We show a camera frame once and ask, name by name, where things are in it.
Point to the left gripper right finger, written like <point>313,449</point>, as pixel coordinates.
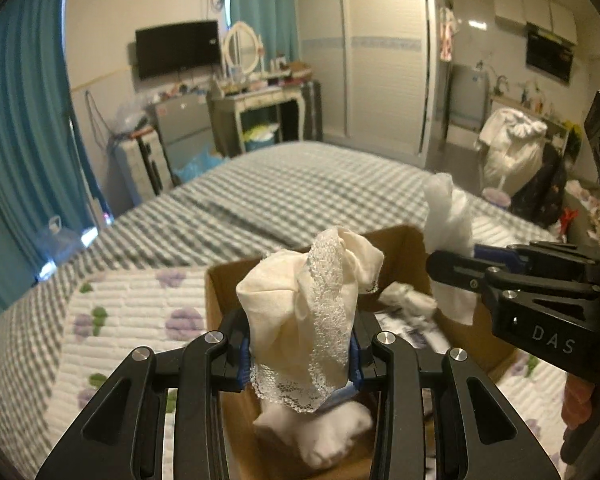
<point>479,435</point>

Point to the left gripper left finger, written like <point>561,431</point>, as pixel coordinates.
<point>119,433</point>

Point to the floral white tissue pack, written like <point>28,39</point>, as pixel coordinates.
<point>419,332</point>

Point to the white fabric cloth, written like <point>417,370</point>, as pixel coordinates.
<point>448,227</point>

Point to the cream lace cloth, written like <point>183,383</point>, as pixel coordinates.
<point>300,308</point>

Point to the floral quilted bed cover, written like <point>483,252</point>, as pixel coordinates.
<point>111,313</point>

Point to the brown cardboard box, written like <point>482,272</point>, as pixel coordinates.
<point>405,260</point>

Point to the white fluffy loop toy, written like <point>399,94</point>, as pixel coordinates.
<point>416,308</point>

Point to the white fluffy cloth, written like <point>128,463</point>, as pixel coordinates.
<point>320,439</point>

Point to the white stuffed laundry bag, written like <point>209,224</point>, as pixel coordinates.
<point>514,145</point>

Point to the blue window curtain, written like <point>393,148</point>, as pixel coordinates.
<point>44,168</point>

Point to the grey checked bed sheet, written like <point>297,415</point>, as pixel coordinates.
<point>274,198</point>

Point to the grey small fridge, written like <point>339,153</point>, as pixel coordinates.
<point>184,127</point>

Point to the white sliding wardrobe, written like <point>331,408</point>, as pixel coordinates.
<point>376,63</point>

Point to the white dressing table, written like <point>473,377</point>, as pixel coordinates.
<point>239,103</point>

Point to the white oval vanity mirror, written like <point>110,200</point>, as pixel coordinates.
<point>241,49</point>

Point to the narrow blue curtain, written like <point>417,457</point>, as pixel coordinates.
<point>274,21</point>

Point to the black wall television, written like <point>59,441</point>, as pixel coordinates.
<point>177,47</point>

